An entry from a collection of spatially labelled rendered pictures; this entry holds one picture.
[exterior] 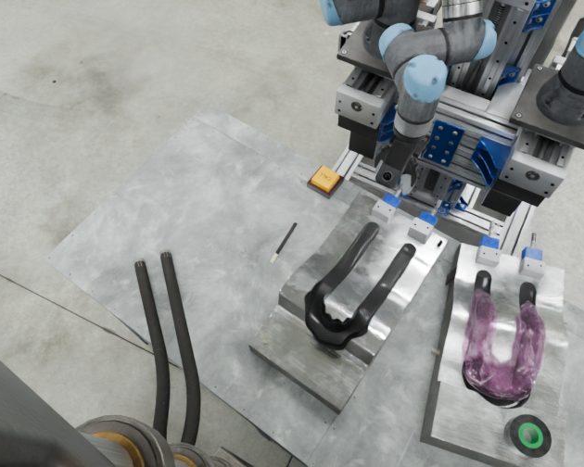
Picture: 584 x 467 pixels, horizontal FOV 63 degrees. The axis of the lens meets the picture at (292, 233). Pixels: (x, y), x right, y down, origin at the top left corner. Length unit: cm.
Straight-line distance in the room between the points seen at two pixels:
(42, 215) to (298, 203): 155
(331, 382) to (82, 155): 199
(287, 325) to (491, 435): 49
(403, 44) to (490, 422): 78
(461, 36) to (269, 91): 187
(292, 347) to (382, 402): 25
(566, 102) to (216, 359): 106
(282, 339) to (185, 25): 248
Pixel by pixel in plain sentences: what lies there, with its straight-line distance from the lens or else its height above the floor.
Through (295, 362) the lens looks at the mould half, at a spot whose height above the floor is 86.
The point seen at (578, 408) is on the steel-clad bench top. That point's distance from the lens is 135.
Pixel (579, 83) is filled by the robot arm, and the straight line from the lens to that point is 135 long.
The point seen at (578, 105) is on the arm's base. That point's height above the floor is 110.
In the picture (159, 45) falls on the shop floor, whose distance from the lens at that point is 321.
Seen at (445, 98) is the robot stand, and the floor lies 95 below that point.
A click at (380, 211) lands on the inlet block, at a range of 126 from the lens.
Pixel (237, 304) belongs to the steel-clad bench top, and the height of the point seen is 80.
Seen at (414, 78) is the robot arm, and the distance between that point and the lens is 92.
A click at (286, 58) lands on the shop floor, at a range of 300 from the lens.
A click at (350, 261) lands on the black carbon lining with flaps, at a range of 122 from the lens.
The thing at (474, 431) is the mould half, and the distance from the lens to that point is 113.
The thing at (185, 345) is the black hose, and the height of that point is 90.
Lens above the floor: 198
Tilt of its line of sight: 61 degrees down
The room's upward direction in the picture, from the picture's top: 3 degrees counter-clockwise
